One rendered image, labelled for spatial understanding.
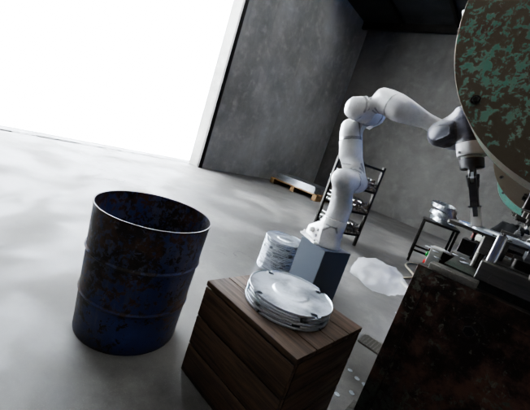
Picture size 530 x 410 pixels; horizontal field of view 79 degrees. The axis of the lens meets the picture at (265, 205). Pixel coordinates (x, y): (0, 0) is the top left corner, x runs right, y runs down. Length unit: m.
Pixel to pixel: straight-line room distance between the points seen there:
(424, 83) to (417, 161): 1.80
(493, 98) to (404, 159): 7.42
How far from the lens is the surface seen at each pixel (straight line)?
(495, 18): 1.07
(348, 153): 1.57
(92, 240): 1.20
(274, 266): 2.22
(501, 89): 1.00
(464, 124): 1.32
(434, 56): 8.93
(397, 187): 8.35
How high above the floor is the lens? 0.85
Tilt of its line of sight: 11 degrees down
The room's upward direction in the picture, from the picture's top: 18 degrees clockwise
